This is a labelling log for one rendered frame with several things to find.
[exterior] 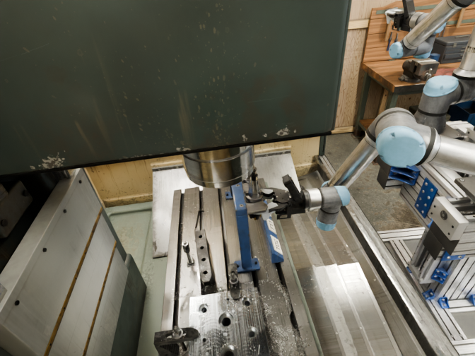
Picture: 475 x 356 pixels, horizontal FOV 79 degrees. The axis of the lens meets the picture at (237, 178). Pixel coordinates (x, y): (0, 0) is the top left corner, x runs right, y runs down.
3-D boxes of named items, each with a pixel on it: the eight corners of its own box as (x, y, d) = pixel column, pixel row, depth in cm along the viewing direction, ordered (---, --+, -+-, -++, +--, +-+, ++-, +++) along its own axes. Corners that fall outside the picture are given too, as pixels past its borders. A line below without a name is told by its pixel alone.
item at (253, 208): (266, 201, 99) (266, 200, 99) (268, 212, 95) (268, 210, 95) (246, 204, 99) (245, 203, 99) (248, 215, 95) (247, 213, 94)
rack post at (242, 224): (258, 258, 118) (254, 205, 100) (260, 270, 114) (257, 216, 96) (233, 262, 117) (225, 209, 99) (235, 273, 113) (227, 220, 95)
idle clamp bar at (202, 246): (207, 238, 129) (204, 227, 125) (215, 290, 108) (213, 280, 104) (196, 240, 129) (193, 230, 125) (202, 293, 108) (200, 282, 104)
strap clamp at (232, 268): (238, 280, 111) (235, 255, 102) (243, 312, 100) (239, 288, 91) (230, 281, 111) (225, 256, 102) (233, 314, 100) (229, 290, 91)
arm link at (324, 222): (336, 215, 120) (341, 195, 113) (334, 234, 112) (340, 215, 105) (317, 211, 122) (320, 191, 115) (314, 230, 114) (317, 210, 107)
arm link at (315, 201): (322, 197, 100) (314, 183, 106) (309, 198, 100) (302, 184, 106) (319, 212, 105) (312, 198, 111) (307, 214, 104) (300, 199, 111)
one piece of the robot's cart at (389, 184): (440, 171, 160) (446, 158, 155) (452, 183, 152) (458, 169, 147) (375, 178, 160) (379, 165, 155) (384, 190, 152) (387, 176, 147)
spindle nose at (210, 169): (189, 151, 72) (179, 106, 65) (253, 146, 72) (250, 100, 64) (180, 192, 60) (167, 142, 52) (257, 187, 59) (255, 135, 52)
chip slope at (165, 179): (289, 181, 201) (290, 149, 185) (325, 265, 145) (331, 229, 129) (161, 198, 197) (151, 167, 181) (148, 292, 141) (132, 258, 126)
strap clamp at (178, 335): (203, 341, 94) (195, 318, 85) (203, 352, 91) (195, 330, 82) (162, 347, 93) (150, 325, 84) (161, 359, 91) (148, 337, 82)
